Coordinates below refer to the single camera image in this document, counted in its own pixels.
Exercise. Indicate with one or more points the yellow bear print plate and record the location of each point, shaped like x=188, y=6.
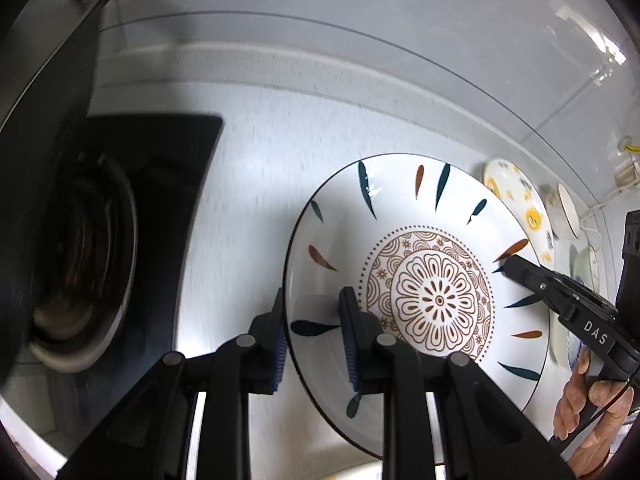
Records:
x=520, y=200

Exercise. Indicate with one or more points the blue patterned plate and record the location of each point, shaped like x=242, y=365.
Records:
x=576, y=347

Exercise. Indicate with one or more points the black gas stove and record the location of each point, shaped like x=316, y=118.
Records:
x=175, y=170

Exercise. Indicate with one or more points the person's right hand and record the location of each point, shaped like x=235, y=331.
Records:
x=585, y=420

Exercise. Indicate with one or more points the beige wall outlet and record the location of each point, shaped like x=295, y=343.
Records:
x=627, y=175

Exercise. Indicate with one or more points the large flower-patterned plate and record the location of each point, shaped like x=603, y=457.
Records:
x=440, y=210

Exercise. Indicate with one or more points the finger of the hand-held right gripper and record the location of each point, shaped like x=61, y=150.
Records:
x=530, y=274

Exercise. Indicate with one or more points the white bowl with brown rim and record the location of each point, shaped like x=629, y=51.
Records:
x=567, y=210

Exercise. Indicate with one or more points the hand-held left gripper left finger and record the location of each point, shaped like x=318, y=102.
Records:
x=279, y=360

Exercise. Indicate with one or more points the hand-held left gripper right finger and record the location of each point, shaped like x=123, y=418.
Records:
x=350, y=350

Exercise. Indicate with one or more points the steel wok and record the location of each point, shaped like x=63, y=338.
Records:
x=75, y=270

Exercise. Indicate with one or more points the dark range hood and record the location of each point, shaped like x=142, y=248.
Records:
x=45, y=75

